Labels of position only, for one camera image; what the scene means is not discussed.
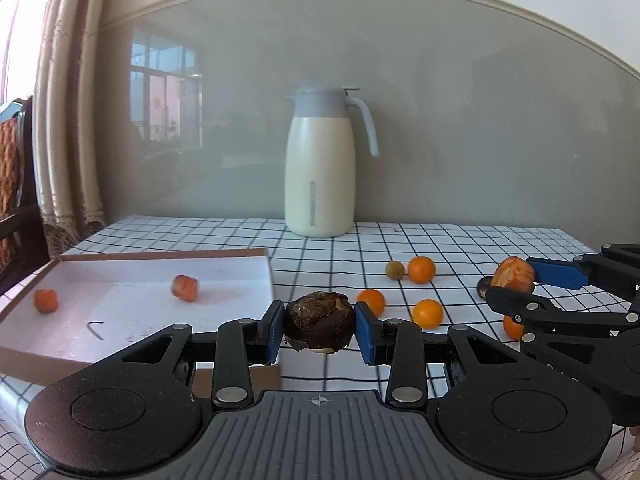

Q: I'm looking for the dark brown dried fruit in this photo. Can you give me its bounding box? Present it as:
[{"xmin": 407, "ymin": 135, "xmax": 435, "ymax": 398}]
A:
[{"xmin": 283, "ymin": 292, "xmax": 356, "ymax": 353}]

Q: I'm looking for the cream thermos jug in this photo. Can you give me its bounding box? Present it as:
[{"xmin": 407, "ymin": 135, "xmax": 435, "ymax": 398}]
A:
[{"xmin": 284, "ymin": 87, "xmax": 380, "ymax": 237}]

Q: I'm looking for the small orange fruit in box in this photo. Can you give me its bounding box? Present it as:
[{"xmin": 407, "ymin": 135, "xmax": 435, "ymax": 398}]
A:
[{"xmin": 34, "ymin": 289, "xmax": 58, "ymax": 314}]

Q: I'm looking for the wooden chair with cushion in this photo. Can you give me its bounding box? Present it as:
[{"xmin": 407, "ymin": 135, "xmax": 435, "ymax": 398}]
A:
[{"xmin": 1, "ymin": 98, "xmax": 49, "ymax": 292}]

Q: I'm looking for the beige curtain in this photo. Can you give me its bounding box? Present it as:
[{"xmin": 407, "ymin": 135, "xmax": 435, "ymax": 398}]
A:
[{"xmin": 32, "ymin": 0, "xmax": 105, "ymax": 258}]

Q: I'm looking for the small brown longan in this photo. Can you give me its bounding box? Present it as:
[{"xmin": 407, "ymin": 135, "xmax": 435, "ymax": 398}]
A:
[{"xmin": 385, "ymin": 260, "xmax": 405, "ymax": 281}]

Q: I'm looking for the small orange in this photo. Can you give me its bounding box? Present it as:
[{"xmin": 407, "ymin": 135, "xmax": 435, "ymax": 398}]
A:
[{"xmin": 357, "ymin": 289, "xmax": 386, "ymax": 318}]

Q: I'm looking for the peeled orange piece in box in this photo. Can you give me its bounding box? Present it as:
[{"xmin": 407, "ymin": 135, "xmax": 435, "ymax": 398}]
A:
[{"xmin": 171, "ymin": 274, "xmax": 198, "ymax": 302}]

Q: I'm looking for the dark chestnut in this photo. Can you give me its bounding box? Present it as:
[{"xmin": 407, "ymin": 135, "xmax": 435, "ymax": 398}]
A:
[{"xmin": 476, "ymin": 276, "xmax": 492, "ymax": 299}]

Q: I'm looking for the black hex key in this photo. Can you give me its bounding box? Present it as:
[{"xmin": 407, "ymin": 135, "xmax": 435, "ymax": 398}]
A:
[{"xmin": 86, "ymin": 321, "xmax": 103, "ymax": 340}]

